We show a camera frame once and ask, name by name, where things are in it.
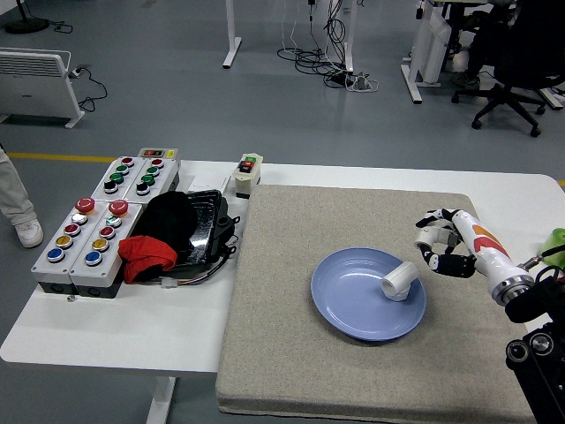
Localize small grey switch panel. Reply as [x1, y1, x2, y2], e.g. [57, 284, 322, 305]
[137, 147, 180, 160]

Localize black cloth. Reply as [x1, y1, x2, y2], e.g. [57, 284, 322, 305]
[132, 191, 199, 248]

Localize white desk frame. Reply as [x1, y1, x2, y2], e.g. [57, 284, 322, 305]
[222, 0, 358, 74]

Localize black round stand base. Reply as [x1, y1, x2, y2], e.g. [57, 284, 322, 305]
[4, 0, 50, 34]

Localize white desk with foot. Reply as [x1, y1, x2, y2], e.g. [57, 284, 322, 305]
[399, 0, 520, 105]

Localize white panel heater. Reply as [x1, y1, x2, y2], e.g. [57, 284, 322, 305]
[0, 47, 86, 130]

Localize white paper sheet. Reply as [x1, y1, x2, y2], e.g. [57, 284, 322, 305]
[183, 171, 233, 195]

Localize green cup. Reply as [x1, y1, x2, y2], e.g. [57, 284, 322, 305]
[539, 227, 565, 267]

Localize small white pipe tee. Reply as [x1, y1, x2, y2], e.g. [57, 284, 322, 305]
[414, 227, 461, 251]

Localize white flat panel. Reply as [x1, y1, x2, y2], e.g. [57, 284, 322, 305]
[417, 6, 458, 85]

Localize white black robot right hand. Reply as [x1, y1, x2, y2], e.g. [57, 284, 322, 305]
[414, 206, 520, 292]

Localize grey-brown mat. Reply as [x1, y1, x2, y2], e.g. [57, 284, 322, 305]
[215, 184, 538, 424]

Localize black office chair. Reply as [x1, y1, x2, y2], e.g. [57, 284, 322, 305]
[450, 0, 565, 138]

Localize black heater power cable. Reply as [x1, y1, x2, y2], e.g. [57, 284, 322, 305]
[68, 65, 109, 114]

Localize white table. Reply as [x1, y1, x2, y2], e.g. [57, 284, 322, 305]
[0, 159, 565, 424]

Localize black floor cable bundle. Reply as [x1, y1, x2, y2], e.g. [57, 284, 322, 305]
[276, 0, 354, 87]

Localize black device with wire harness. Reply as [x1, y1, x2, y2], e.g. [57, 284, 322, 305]
[140, 211, 243, 291]

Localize blue round plate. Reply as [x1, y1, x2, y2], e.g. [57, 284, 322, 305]
[310, 246, 427, 344]

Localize white switch box green red buttons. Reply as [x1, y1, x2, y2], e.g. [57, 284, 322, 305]
[231, 153, 266, 199]

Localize button box with green buttons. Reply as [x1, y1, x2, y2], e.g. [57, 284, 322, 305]
[90, 155, 149, 202]
[124, 157, 182, 204]

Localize red cloth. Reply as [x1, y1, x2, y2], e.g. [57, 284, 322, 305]
[117, 235, 179, 284]

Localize button box with emergency stop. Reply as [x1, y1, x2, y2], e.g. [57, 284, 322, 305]
[30, 197, 105, 295]
[69, 199, 143, 299]

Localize black glossy tray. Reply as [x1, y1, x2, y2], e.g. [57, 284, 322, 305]
[132, 188, 242, 277]

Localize seated person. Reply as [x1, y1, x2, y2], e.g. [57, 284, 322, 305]
[450, 8, 522, 92]

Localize large white pipe tee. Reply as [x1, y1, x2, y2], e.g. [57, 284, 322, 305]
[380, 261, 419, 303]

